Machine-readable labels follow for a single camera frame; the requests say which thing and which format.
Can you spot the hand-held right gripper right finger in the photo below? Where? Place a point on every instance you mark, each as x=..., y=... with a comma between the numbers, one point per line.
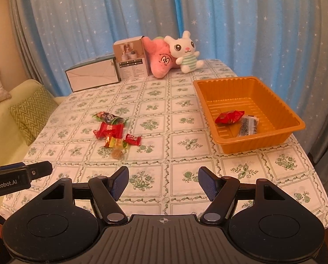
x=206, y=183

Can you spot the small red candy packet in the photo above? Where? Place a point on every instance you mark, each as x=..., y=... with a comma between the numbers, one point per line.
x=132, y=139

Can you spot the green-ended chocolate bar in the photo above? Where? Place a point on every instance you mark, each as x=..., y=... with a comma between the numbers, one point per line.
x=110, y=118

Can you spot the red white candy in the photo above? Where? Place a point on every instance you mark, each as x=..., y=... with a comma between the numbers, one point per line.
x=117, y=143

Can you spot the large red snack packet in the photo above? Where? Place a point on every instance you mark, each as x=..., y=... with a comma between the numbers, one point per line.
x=109, y=130

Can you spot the green zigzag cushion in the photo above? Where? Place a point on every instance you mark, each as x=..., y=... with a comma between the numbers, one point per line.
x=29, y=112

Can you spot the pale yellow sofa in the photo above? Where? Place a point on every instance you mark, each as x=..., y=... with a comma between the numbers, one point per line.
x=4, y=143

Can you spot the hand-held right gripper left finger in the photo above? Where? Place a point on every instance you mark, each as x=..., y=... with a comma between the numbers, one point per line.
x=120, y=183

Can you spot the tall tan product box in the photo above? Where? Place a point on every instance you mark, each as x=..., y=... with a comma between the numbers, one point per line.
x=131, y=60

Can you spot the pink plush toy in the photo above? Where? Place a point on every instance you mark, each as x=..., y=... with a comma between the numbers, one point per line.
x=160, y=60

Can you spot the glossy red snack packet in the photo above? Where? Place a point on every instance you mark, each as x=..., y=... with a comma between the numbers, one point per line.
x=228, y=117

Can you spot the orange plastic tray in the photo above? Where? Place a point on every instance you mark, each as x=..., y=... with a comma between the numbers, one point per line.
x=276, y=101

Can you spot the black snack packet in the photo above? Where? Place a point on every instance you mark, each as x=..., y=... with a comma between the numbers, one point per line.
x=248, y=126

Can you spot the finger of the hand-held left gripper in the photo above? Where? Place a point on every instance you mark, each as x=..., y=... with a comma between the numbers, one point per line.
x=40, y=169

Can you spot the white bunny plush toy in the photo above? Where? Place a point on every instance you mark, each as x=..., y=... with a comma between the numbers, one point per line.
x=186, y=49

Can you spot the blue starry curtain panel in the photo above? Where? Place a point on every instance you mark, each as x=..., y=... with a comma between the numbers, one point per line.
x=98, y=19
x=263, y=27

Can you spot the flat white cardboard box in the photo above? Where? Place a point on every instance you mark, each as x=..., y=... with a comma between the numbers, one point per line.
x=92, y=74

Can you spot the round gold candy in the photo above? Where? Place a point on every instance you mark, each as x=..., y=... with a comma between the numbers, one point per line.
x=116, y=153

